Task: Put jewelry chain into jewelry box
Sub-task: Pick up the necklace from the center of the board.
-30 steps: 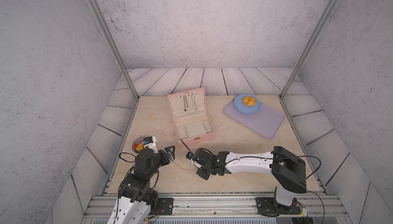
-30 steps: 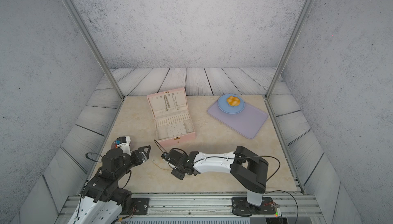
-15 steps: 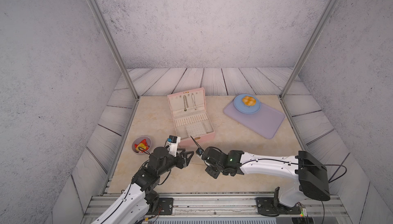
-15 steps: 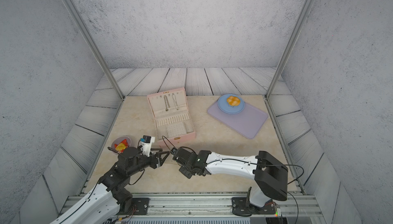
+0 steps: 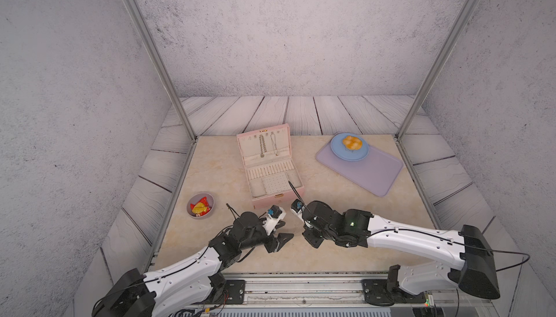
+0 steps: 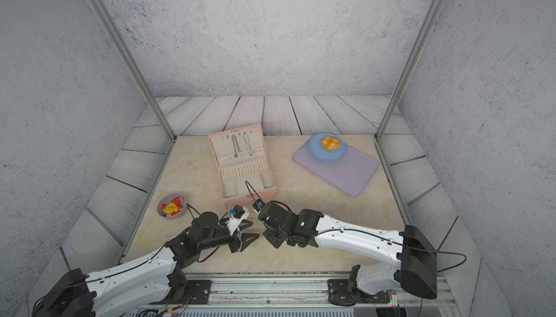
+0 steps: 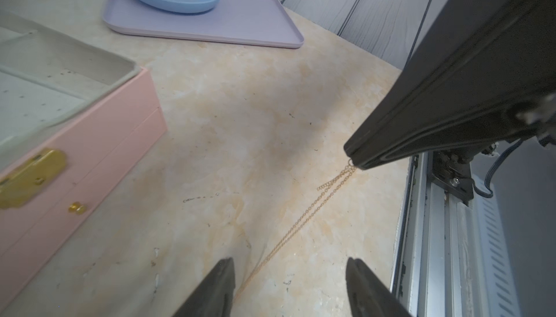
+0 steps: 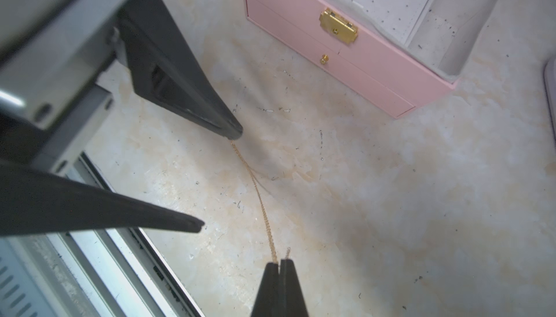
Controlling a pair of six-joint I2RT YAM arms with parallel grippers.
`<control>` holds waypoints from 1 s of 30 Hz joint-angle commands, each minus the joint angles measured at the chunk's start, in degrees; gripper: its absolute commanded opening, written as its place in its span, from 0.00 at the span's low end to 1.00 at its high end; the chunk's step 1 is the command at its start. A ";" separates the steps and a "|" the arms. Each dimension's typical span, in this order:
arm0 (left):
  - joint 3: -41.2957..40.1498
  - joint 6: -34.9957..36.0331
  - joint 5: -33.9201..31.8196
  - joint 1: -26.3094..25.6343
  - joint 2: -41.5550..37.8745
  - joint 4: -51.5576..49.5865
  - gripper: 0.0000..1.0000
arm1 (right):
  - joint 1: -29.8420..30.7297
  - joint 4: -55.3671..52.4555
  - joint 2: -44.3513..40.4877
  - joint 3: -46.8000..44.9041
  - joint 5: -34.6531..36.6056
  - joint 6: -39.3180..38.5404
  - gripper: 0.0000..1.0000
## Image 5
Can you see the metal base rail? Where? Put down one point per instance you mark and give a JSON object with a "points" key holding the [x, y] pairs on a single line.
{"points": [[332, 294]]}

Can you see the orange bread pastry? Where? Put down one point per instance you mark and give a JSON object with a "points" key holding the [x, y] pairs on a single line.
{"points": [[352, 143]]}

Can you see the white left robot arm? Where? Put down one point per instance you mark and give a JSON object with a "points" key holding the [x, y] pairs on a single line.
{"points": [[198, 278]]}

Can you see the red yellow snack packets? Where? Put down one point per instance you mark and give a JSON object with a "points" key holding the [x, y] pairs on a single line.
{"points": [[201, 208]]}

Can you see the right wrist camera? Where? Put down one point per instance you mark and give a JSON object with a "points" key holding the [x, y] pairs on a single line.
{"points": [[298, 208]]}

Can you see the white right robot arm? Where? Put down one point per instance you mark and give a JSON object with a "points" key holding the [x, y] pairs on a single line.
{"points": [[462, 259]]}

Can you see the pink jewelry box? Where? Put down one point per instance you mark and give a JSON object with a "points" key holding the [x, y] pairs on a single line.
{"points": [[272, 176]]}

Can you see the metal frame post left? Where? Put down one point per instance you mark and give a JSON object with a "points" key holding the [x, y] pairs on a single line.
{"points": [[139, 22]]}

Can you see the metal frame post right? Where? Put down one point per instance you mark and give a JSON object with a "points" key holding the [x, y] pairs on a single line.
{"points": [[447, 48]]}

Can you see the metal frame post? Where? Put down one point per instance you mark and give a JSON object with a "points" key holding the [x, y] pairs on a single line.
{"points": [[447, 48], [139, 22]]}

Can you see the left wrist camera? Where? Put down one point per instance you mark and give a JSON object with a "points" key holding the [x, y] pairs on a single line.
{"points": [[274, 213]]}

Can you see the blue plate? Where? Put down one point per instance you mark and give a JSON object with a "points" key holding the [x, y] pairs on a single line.
{"points": [[351, 156]]}

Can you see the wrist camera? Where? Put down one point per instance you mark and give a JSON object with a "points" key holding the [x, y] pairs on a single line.
{"points": [[274, 213], [298, 208]]}

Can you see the purple cutting mat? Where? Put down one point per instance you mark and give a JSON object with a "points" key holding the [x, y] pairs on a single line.
{"points": [[375, 173]]}

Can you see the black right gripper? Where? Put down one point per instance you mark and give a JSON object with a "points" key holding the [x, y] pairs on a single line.
{"points": [[310, 239]]}

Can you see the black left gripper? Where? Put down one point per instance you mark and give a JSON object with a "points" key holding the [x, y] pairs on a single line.
{"points": [[280, 238]]}

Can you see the small purple bowl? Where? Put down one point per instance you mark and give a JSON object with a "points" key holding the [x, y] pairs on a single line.
{"points": [[197, 197]]}

